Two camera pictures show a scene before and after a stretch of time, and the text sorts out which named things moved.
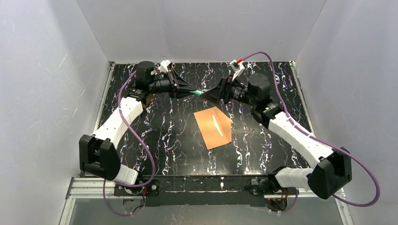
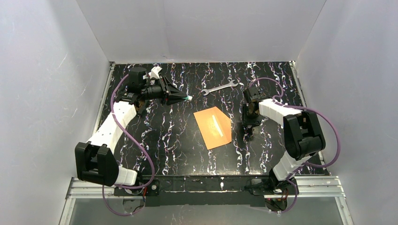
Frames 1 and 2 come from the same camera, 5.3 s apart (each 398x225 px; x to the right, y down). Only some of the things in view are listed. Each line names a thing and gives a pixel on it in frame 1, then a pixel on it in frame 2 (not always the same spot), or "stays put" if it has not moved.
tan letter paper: (217, 126) stays put
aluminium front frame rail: (84, 188) stays put
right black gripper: (224, 90) to (248, 123)
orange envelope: (214, 126) stays put
